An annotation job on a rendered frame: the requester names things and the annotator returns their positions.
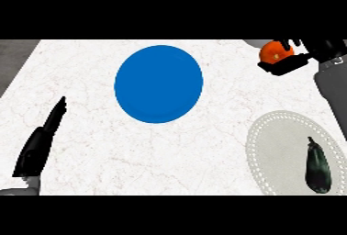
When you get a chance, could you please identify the pale grey rounded object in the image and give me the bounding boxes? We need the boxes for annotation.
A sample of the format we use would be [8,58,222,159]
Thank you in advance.
[243,39,275,50]

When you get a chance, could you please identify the grey oval placemat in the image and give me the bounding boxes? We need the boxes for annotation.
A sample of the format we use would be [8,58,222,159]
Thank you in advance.
[246,109,347,196]

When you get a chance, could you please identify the blue round plate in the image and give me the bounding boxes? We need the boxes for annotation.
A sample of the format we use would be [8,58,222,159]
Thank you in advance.
[113,44,206,125]

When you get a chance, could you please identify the orange round fruit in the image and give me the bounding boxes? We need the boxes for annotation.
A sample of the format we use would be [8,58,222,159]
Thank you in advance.
[259,40,296,65]

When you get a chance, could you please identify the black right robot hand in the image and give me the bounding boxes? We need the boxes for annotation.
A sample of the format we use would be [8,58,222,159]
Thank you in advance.
[256,39,347,77]

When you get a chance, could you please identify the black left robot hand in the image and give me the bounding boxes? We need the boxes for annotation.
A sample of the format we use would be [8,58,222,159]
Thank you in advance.
[11,95,70,179]

